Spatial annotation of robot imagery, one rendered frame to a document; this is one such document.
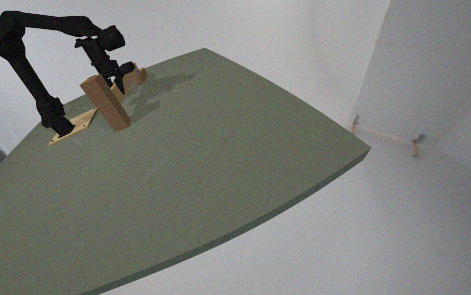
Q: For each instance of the long wooden rail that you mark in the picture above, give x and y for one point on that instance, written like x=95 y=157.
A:
x=128 y=80

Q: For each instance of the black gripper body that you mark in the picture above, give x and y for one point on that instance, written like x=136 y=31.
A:
x=105 y=67

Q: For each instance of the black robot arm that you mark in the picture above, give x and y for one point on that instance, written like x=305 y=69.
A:
x=12 y=29

